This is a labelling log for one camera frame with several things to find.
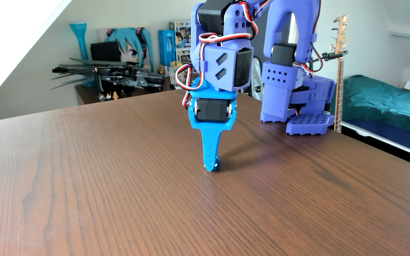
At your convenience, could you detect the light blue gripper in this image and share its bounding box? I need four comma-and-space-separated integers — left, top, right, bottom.
187, 78, 238, 173

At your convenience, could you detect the clear acrylic character stand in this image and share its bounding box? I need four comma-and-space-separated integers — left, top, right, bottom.
169, 61, 186, 87

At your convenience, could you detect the boxed vinyl figure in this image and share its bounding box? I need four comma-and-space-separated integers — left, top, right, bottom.
169, 20, 192, 49
175, 47, 193, 67

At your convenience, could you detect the tall blue box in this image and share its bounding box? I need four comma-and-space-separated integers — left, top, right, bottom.
158, 29, 176, 67

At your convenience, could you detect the black helicopter model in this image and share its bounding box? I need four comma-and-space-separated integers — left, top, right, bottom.
50, 58, 167, 99

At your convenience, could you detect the anime girl poster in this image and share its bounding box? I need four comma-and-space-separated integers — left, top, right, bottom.
98, 27, 154, 72

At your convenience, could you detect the dark wooden side table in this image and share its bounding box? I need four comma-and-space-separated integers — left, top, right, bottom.
75, 72, 191, 106

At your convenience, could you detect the black rectangular box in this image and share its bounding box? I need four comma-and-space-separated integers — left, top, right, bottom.
90, 41, 122, 63

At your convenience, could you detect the black guitar stand holder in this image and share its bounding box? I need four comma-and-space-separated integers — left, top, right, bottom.
309, 50, 349, 72

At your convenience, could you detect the turquoise glass vase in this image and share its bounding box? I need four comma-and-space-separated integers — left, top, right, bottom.
69, 23, 97, 88

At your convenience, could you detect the bass guitar wooden neck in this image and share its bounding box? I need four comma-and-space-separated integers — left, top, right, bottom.
330, 14, 350, 134

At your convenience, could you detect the bed with teal blanket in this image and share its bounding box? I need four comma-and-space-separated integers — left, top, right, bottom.
341, 74, 410, 140

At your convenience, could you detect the blue bed mattress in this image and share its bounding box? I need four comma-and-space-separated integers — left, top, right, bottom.
343, 118, 410, 158

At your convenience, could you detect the red white black servo cable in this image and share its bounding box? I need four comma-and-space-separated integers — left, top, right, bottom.
174, 0, 272, 109
293, 0, 324, 74

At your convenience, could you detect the white bed frame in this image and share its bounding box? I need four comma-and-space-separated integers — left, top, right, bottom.
340, 120, 410, 169

